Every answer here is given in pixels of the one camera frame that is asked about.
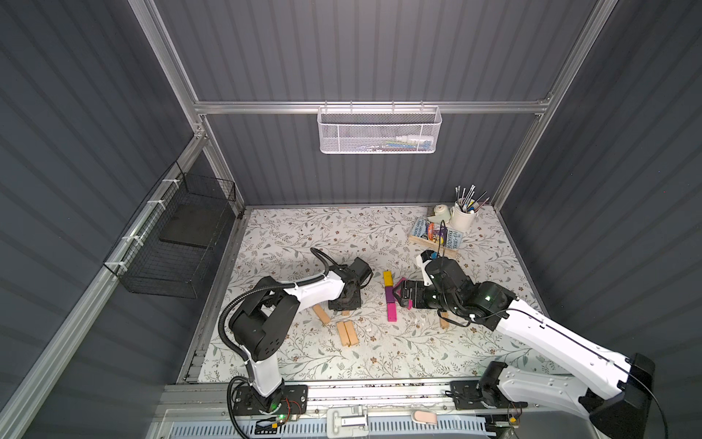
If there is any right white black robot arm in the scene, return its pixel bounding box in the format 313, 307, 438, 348
390, 255, 657, 438

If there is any pink eraser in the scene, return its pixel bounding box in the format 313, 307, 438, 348
411, 410, 438, 426

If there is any natural wood block pair upper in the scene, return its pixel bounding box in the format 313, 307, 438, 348
313, 305, 331, 326

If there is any yellow block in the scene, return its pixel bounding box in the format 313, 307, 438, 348
383, 271, 394, 287

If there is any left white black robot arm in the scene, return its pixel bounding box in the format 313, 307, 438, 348
217, 248, 373, 404

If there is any white pen cup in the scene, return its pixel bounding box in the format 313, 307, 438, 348
449, 204, 477, 233

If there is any purple block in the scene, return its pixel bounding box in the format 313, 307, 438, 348
385, 285, 397, 305

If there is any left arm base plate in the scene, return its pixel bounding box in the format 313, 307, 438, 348
231, 383, 309, 416

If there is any black wire side basket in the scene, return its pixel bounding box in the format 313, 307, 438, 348
103, 168, 239, 299

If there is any natural wood block pair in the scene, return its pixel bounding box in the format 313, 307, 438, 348
313, 305, 331, 326
336, 321, 359, 347

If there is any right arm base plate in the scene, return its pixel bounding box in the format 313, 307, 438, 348
444, 380, 528, 412

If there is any white tape roll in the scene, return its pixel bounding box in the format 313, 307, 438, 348
428, 204, 452, 225

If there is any white wire wall basket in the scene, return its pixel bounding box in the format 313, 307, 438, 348
316, 106, 442, 155

